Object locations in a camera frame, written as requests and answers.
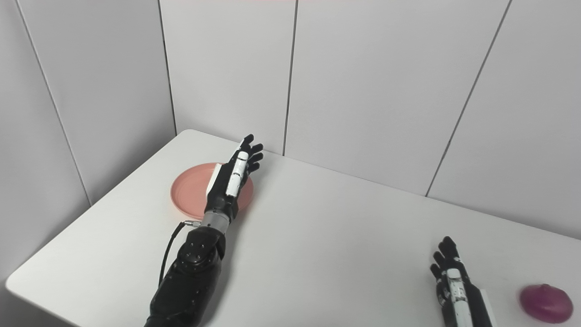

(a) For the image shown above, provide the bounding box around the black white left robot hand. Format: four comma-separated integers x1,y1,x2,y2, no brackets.
204,134,264,223

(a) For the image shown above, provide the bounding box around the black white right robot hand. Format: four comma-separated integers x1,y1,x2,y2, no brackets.
429,236,495,327

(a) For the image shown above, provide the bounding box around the pink round plate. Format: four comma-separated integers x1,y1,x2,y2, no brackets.
170,163,254,219

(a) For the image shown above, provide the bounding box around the purple red onion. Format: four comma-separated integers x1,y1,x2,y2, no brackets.
519,284,574,324

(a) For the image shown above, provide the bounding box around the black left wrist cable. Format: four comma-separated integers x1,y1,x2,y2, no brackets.
158,220,202,287

